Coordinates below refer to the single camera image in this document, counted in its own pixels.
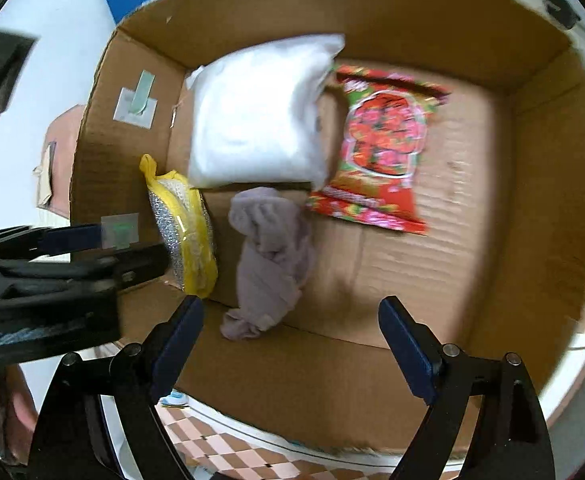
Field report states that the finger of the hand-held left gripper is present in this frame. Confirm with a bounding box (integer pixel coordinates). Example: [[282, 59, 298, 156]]
[[0, 242, 171, 295], [0, 224, 102, 267]]

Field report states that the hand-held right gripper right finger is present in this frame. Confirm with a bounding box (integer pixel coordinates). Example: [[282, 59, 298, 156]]
[[377, 295, 556, 480]]

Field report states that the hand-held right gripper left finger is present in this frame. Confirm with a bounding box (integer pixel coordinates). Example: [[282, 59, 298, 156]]
[[27, 295, 206, 480]]

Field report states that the yellow packet of steel scrubbers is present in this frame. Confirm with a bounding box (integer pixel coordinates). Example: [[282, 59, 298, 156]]
[[139, 154, 219, 299]]

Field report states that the large cardboard box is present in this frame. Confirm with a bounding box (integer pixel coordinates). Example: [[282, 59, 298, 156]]
[[69, 0, 585, 462]]

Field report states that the person's left forearm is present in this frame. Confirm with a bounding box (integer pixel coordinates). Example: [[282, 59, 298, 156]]
[[0, 360, 39, 467]]

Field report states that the pink object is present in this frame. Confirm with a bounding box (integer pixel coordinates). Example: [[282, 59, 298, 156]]
[[33, 104, 87, 221]]

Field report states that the pink checkered mat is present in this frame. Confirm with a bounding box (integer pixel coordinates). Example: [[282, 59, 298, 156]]
[[154, 404, 425, 480]]

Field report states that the grey cloth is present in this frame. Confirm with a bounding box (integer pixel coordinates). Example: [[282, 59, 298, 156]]
[[220, 187, 317, 343]]

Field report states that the white plastic bag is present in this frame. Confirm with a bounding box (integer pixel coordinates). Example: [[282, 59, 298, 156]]
[[185, 33, 346, 190]]

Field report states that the red floral snack packet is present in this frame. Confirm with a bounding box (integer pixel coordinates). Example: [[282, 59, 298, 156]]
[[305, 64, 452, 235]]

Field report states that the black plastic clip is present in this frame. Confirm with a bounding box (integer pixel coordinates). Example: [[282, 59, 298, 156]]
[[543, 0, 581, 30]]

